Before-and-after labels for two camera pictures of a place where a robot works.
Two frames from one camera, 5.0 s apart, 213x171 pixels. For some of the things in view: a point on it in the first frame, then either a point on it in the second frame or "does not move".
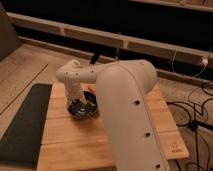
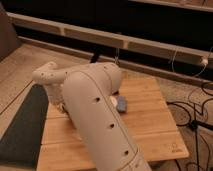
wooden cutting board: (71, 143) does not move
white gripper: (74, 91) to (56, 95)
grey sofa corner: (9, 42) does not move
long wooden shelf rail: (136, 43) does not move
